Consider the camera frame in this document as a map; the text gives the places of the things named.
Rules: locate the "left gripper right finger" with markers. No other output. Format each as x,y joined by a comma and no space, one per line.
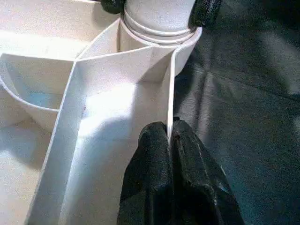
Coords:
201,187

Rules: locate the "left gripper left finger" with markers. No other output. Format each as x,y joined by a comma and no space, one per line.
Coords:
147,178

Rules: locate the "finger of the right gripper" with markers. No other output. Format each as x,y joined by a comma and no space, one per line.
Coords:
113,5
205,11

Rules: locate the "white plastic table leg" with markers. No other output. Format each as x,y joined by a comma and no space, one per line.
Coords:
159,16

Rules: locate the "white plastic table top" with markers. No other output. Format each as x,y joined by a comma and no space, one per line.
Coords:
70,93

